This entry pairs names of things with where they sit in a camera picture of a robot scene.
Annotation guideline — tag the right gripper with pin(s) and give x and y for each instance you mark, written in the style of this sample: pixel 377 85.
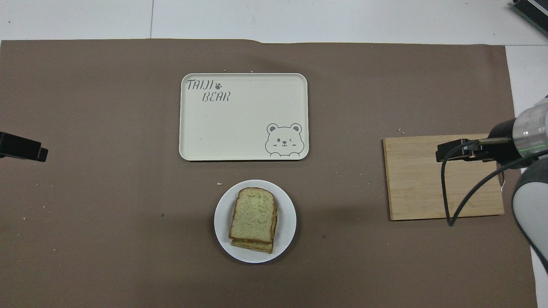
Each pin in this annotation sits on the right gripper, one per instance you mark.
pixel 501 132

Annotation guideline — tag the toasted bread slice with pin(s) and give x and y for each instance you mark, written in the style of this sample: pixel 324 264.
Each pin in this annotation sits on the toasted bread slice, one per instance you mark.
pixel 253 214
pixel 252 246

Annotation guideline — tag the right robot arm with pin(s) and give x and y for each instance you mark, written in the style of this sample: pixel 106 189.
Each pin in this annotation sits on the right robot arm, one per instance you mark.
pixel 531 196

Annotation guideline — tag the bamboo cutting board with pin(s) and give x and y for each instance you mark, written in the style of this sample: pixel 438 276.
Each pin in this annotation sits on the bamboo cutting board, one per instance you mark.
pixel 415 188

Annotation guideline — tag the black stand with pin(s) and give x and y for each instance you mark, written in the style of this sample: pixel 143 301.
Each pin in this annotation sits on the black stand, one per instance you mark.
pixel 533 9

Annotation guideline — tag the cream tray with bear print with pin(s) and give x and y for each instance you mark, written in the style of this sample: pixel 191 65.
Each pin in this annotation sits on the cream tray with bear print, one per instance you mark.
pixel 239 124

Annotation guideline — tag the white round plate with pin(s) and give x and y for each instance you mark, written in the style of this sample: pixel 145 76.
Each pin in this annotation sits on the white round plate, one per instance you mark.
pixel 286 222

